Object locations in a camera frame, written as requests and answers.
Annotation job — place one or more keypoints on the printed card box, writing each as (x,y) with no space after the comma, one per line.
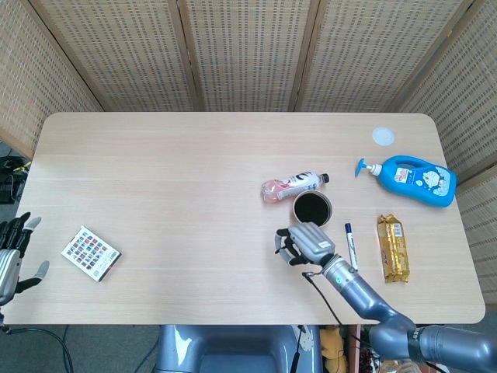
(91,253)

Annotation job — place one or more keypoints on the cluttered wooden crate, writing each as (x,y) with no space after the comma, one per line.
(359,355)

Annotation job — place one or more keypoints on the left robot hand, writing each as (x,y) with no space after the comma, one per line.
(8,268)

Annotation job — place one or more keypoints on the blue whiteboard marker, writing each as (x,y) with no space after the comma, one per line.
(351,246)

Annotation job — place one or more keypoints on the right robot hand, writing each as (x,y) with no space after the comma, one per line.
(312,241)

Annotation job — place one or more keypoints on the blue pump soap bottle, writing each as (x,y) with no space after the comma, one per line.
(419,180)

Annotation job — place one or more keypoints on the white round table disc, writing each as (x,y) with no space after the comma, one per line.
(383,136)

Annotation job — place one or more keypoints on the pink drink bottle black cap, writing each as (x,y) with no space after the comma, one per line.
(287,186)

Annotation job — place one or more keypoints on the grey robot torso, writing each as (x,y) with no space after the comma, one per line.
(233,349)

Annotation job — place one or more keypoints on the yellow soft object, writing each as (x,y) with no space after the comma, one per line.
(334,349)

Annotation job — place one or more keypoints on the gold snack packet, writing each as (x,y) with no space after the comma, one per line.
(393,248)

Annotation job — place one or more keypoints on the black equipment on floor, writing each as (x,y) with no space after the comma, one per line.
(9,182)

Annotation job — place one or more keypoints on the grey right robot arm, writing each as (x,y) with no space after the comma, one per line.
(365,299)

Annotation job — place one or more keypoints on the woven folding screen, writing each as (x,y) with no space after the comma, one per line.
(248,54)

